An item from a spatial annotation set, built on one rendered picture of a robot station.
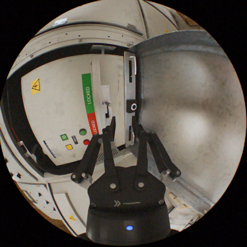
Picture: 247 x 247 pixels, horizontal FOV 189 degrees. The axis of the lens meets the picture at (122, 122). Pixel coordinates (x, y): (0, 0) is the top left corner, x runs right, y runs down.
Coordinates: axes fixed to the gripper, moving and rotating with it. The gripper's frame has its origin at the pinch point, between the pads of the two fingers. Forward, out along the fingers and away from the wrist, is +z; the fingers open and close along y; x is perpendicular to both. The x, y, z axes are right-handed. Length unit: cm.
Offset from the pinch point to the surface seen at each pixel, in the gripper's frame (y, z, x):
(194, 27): 97, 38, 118
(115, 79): -2.9, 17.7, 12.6
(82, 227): -26, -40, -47
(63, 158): -32.8, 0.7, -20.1
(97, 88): -8.6, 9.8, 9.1
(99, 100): -8.2, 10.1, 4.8
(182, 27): 88, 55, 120
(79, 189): -28.3, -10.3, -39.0
